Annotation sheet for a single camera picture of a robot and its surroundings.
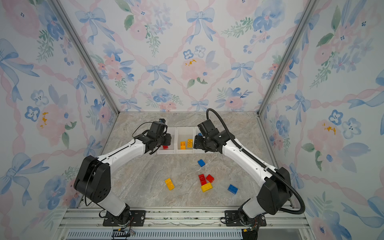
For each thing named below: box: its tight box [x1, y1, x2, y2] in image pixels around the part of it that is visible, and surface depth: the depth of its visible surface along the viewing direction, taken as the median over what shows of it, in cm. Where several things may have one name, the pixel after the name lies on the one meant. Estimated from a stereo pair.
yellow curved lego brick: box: [180, 141, 187, 150], surface depth 99 cm
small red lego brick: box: [206, 174, 215, 183], surface depth 88 cm
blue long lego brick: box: [227, 184, 239, 195], surface depth 84 cm
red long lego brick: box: [198, 174, 208, 186], surface depth 87 cm
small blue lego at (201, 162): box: [197, 159, 206, 167], surface depth 95 cm
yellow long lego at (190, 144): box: [187, 139, 194, 148], surface depth 102 cm
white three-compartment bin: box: [157, 126, 206, 155], surface depth 99 cm
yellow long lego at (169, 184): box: [165, 178, 175, 191], surface depth 87 cm
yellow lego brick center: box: [201, 182, 213, 193], surface depth 85 cm
